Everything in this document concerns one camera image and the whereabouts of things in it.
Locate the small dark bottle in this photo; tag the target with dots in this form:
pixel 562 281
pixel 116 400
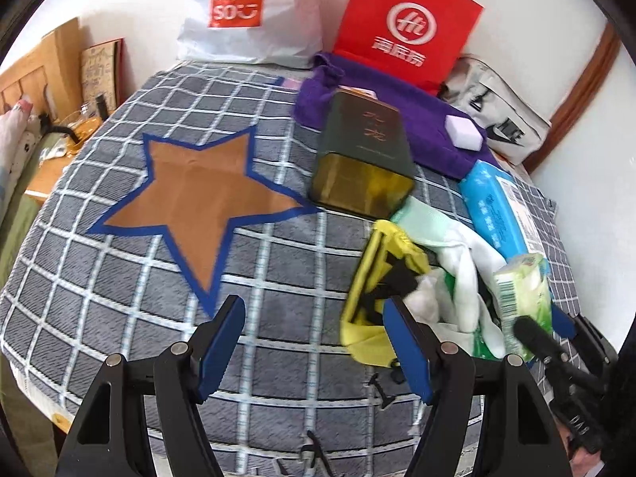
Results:
pixel 101 104

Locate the green tissue pack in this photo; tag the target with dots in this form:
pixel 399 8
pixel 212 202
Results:
pixel 521 298

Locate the small pink cloth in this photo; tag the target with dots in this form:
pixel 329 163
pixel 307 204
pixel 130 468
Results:
pixel 289 83

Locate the translucent white soft bag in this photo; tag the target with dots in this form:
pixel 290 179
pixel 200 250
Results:
pixel 427 295

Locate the brown wooden door frame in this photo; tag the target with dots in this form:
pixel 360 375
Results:
pixel 581 94

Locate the framed picture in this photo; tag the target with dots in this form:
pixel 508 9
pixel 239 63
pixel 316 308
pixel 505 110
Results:
pixel 99 74

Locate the grey checked blanket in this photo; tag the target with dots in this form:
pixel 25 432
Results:
pixel 99 308

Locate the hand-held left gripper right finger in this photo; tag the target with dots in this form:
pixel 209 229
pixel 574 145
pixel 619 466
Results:
pixel 407 348

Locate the white foam block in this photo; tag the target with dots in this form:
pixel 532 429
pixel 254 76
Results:
pixel 462 131

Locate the glass teapot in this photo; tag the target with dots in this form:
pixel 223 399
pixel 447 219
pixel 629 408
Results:
pixel 82 129

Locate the purple towel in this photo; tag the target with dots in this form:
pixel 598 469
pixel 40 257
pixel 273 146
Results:
pixel 427 114

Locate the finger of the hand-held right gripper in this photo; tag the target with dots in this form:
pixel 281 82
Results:
pixel 564 320
pixel 536 340

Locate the wooden nightstand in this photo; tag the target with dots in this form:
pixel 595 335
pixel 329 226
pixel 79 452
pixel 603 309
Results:
pixel 49 179

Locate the grey canvas bag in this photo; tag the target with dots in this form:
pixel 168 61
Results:
pixel 497 94

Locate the dark green tin box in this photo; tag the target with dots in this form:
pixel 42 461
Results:
pixel 362 159

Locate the red paper bag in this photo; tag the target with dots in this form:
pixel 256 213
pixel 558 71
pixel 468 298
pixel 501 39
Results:
pixel 377 0

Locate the white plastic shopping bag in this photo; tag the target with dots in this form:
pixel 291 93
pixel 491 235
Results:
pixel 288 10

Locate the green bed sheet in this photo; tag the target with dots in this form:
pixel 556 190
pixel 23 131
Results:
pixel 15 238

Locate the brown paper star blue border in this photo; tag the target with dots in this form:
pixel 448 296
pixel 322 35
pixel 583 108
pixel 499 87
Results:
pixel 189 198

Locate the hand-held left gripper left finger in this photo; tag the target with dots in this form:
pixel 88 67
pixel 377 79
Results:
pixel 218 353

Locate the white and mint cloth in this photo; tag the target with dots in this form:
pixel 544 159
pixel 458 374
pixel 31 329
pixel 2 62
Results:
pixel 462 258

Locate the floral pillow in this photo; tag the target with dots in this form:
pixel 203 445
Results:
pixel 12 134

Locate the blue wet wipes pack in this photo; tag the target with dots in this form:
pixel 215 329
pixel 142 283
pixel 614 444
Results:
pixel 489 208

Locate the wooden headboard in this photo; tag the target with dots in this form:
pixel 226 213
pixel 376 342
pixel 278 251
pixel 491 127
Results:
pixel 30 74

